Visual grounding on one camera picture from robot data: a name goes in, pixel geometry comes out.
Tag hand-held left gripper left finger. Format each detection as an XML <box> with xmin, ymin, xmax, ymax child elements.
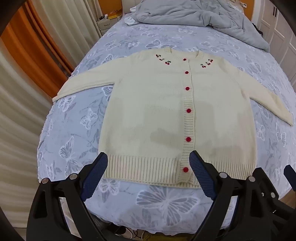
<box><xmin>27</xmin><ymin>152</ymin><xmax>109</xmax><ymax>241</ymax></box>

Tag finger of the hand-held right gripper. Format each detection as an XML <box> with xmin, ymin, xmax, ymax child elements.
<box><xmin>253</xmin><ymin>168</ymin><xmax>296</xmax><ymax>241</ymax></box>
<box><xmin>284</xmin><ymin>164</ymin><xmax>296</xmax><ymax>193</ymax></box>

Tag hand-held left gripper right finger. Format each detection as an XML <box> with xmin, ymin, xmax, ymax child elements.
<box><xmin>189</xmin><ymin>150</ymin><xmax>262</xmax><ymax>241</ymax></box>

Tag cream knit cardigan red buttons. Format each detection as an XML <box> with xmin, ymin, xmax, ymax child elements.
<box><xmin>53</xmin><ymin>46</ymin><xmax>295</xmax><ymax>189</ymax></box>

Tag bed with butterfly print sheet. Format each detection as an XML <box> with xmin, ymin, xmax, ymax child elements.
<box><xmin>37</xmin><ymin>11</ymin><xmax>296</xmax><ymax>234</ymax></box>

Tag cream curtain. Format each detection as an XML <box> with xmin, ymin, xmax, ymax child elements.
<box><xmin>30</xmin><ymin>0</ymin><xmax>102</xmax><ymax>67</ymax></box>
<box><xmin>0</xmin><ymin>44</ymin><xmax>58</xmax><ymax>229</ymax></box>

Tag orange curtain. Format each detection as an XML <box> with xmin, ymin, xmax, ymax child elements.
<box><xmin>1</xmin><ymin>2</ymin><xmax>75</xmax><ymax>98</ymax></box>

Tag white wardrobe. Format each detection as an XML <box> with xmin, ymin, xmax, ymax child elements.
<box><xmin>259</xmin><ymin>0</ymin><xmax>296</xmax><ymax>77</ymax></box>

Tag dark object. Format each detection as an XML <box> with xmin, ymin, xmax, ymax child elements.
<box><xmin>252</xmin><ymin>22</ymin><xmax>264</xmax><ymax>37</ymax></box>

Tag white nightstand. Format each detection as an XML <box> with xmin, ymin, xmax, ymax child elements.
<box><xmin>96</xmin><ymin>17</ymin><xmax>121</xmax><ymax>37</ymax></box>

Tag white crumpled cloth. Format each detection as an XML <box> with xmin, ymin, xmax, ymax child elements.
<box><xmin>125</xmin><ymin>14</ymin><xmax>139</xmax><ymax>26</ymax></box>

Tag grey duvet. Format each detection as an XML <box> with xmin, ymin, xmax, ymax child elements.
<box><xmin>129</xmin><ymin>0</ymin><xmax>270</xmax><ymax>52</ymax></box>

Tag yellow box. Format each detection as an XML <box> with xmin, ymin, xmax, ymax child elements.
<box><xmin>109</xmin><ymin>9</ymin><xmax>122</xmax><ymax>20</ymax></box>

